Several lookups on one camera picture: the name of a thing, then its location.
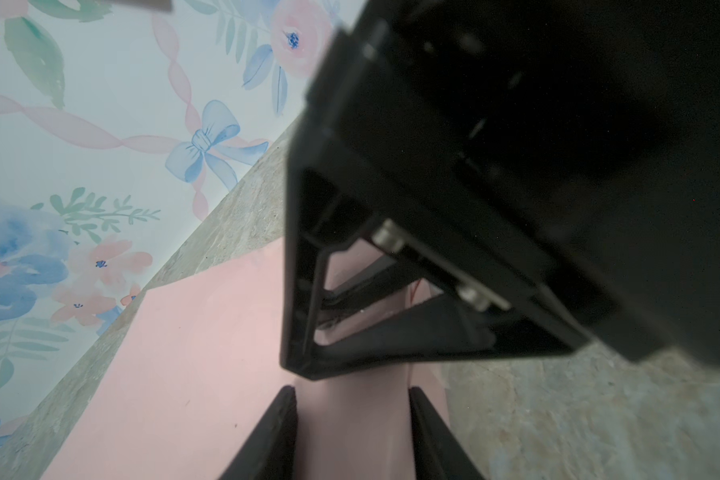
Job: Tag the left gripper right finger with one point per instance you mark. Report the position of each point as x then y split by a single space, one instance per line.
437 453

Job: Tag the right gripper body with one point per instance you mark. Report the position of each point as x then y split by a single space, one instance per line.
567 149

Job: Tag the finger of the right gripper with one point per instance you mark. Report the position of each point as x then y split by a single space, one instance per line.
331 236
376 282

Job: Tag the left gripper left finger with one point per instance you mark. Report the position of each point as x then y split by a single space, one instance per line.
269 451

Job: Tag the purple wrapping paper sheet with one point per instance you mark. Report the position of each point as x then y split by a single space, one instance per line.
198 368

